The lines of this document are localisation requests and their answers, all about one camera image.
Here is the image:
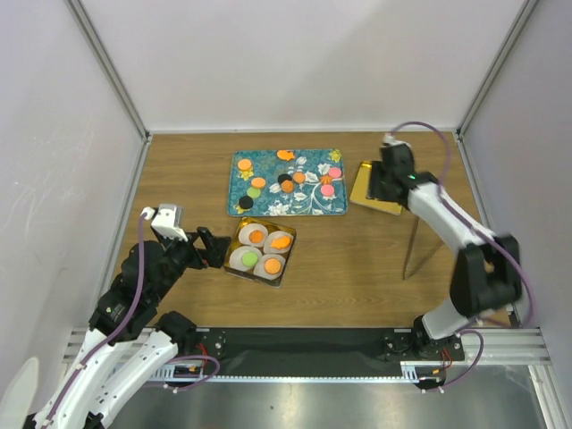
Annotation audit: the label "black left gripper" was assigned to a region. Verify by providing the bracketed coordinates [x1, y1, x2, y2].
[150, 225, 231, 301]

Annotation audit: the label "gold tin lid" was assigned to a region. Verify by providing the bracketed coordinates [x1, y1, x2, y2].
[349, 161, 402, 216]

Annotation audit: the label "green round cookie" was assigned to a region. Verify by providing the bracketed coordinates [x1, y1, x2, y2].
[241, 251, 258, 267]
[247, 187, 262, 199]

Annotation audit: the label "orange round cookie bottom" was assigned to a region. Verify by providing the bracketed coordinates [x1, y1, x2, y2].
[248, 230, 265, 244]

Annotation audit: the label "orange round cookie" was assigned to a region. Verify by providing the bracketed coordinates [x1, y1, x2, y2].
[237, 159, 252, 171]
[248, 230, 265, 244]
[292, 172, 306, 184]
[251, 177, 266, 189]

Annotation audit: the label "gold cookie tin box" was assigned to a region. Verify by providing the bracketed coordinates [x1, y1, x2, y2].
[223, 217, 297, 288]

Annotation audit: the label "orange waffle cookie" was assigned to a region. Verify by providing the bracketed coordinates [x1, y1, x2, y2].
[264, 258, 282, 275]
[281, 180, 295, 193]

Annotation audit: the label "orange fish cookie bottom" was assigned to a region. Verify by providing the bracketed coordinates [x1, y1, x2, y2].
[271, 235, 292, 250]

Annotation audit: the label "orange fish cookie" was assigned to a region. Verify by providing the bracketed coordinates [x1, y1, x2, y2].
[276, 149, 296, 162]
[271, 235, 292, 250]

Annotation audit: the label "metal tongs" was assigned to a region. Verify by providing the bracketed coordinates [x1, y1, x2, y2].
[401, 217, 443, 281]

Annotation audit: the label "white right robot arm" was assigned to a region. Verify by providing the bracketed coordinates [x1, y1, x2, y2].
[366, 137, 523, 359]

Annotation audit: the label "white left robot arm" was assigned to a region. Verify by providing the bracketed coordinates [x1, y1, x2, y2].
[24, 227, 231, 428]

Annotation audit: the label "white paper cup bottom-left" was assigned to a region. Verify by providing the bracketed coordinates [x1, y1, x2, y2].
[228, 246, 262, 272]

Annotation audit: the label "white paper cup top-left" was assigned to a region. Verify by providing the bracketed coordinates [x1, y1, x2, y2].
[238, 223, 268, 248]

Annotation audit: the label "black round cookie left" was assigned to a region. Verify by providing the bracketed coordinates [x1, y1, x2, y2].
[238, 196, 254, 210]

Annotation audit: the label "black round cookie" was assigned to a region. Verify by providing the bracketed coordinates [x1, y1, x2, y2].
[277, 173, 292, 184]
[238, 196, 254, 210]

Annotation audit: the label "pink round cookie right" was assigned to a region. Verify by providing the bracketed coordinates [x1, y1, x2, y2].
[328, 167, 342, 179]

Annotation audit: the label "pink round cookie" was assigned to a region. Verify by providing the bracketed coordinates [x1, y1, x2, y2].
[320, 183, 335, 198]
[328, 167, 342, 179]

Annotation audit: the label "white paper cup bottom-right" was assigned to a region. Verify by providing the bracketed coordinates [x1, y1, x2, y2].
[253, 254, 286, 281]

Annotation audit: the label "white paper cup top-right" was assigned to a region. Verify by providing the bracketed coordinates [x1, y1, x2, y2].
[263, 231, 294, 254]

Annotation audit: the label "pink round cookie lower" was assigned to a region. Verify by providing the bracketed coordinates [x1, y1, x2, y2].
[320, 183, 335, 198]

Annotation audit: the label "orange round cookie left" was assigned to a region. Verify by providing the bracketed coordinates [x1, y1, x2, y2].
[251, 177, 266, 189]

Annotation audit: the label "teal floral serving tray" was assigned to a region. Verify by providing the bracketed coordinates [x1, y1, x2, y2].
[227, 148, 349, 216]

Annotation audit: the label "orange round cookie top-left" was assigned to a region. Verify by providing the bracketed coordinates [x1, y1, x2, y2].
[237, 159, 252, 171]

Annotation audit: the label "orange round cookie centre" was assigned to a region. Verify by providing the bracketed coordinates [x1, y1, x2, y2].
[292, 172, 306, 184]

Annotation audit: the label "black round cookie centre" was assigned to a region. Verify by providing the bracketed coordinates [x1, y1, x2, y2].
[277, 173, 292, 184]

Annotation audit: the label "orange fish cookie top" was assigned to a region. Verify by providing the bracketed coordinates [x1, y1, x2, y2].
[276, 149, 296, 162]

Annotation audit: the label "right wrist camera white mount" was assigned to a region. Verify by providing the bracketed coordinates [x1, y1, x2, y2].
[382, 132, 410, 148]

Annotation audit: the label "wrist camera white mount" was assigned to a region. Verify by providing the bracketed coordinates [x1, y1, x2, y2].
[382, 132, 410, 148]
[151, 204, 188, 241]

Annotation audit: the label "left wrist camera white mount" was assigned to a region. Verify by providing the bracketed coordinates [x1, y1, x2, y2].
[151, 204, 188, 241]

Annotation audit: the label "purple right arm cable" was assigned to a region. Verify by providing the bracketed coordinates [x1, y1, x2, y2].
[388, 121, 536, 394]

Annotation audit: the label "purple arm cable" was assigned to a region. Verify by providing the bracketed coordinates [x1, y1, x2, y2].
[388, 121, 536, 394]
[39, 208, 221, 429]

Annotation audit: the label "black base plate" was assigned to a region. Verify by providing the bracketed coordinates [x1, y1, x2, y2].
[198, 327, 465, 378]

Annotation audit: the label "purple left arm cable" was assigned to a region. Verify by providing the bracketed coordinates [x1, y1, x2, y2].
[39, 208, 221, 429]

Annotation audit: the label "white cable duct left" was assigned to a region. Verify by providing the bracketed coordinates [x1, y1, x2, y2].
[148, 360, 206, 383]

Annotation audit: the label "white cable duct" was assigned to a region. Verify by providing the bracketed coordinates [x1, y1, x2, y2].
[400, 361, 451, 383]
[148, 360, 206, 383]

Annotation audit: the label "white cable duct right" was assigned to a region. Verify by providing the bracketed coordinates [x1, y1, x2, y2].
[400, 361, 451, 383]

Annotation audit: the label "aluminium frame post right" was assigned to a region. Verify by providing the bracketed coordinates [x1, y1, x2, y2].
[456, 0, 540, 139]

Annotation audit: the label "aluminium frame post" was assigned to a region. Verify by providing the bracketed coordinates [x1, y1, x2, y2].
[64, 0, 150, 144]
[456, 0, 540, 139]

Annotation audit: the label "aluminium frame post left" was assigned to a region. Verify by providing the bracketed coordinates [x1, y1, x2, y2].
[64, 0, 150, 144]

